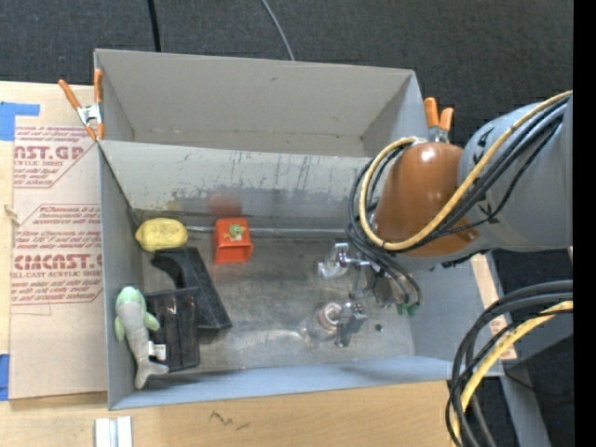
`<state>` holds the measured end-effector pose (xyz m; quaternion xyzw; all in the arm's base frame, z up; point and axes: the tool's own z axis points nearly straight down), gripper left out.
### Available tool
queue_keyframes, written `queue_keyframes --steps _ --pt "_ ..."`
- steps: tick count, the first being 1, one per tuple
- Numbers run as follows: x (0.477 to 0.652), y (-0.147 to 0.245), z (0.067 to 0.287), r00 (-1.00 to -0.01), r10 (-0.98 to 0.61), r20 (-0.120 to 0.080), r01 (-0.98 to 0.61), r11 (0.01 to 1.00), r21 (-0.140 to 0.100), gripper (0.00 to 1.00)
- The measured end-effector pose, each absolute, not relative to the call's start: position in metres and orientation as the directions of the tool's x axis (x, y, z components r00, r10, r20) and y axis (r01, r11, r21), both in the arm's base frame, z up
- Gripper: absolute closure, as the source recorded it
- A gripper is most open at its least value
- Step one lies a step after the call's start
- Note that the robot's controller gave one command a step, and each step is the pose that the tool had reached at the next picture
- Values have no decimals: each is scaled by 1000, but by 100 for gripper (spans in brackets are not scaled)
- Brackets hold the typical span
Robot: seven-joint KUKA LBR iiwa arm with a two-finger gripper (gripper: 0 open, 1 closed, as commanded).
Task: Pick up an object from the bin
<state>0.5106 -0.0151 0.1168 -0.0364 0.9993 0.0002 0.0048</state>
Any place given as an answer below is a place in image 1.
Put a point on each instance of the brown cardboard board, red print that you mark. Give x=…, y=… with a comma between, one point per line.
x=56, y=333

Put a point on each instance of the green and grey toy fish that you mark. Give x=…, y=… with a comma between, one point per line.
x=137, y=329

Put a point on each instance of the black angular plastic object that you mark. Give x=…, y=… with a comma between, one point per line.
x=205, y=291

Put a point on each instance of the grey metal bin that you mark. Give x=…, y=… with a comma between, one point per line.
x=279, y=287

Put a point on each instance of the dark brown clear container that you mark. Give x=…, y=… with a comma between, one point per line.
x=179, y=333

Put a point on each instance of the yellow sponge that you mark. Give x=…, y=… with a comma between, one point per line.
x=160, y=234

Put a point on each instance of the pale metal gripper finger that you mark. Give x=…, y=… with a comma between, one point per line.
x=349, y=326
x=333, y=266

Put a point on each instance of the clear glass thing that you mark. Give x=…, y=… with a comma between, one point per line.
x=321, y=321

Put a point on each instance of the red square cup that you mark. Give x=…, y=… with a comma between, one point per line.
x=231, y=249

